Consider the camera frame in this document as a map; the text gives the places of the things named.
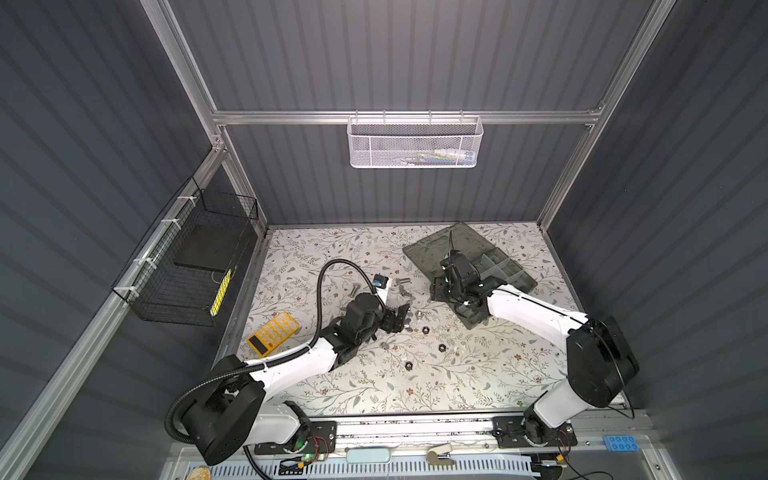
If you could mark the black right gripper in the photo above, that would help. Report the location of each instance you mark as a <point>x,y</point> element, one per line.
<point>436,289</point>

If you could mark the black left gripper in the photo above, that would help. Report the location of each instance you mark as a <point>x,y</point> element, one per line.
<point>387,323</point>

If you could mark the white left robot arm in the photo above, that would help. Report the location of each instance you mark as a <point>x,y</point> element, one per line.
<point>233,409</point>

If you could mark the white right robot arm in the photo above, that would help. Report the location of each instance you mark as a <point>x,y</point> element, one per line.
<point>598,358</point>

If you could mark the clear green organizer box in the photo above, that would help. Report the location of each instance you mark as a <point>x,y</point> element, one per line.
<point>494,266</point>

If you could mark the yellow calculator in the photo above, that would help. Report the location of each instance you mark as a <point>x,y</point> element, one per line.
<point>273,334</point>

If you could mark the yellow marker in basket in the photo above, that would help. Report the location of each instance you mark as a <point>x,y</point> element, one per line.
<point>221,293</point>

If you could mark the blue lego-like block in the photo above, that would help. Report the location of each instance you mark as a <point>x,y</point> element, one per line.
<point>620,443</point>

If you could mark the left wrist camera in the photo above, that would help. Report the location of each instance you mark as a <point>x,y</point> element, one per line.
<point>382,286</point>

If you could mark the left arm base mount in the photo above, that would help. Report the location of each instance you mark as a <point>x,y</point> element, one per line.
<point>317,437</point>

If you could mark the white wire mesh basket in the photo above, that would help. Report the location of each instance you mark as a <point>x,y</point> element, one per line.
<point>414,141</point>

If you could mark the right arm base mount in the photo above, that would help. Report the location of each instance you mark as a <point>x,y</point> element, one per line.
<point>518,431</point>

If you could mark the black wire wall basket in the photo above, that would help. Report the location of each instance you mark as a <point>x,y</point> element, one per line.
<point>174,278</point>

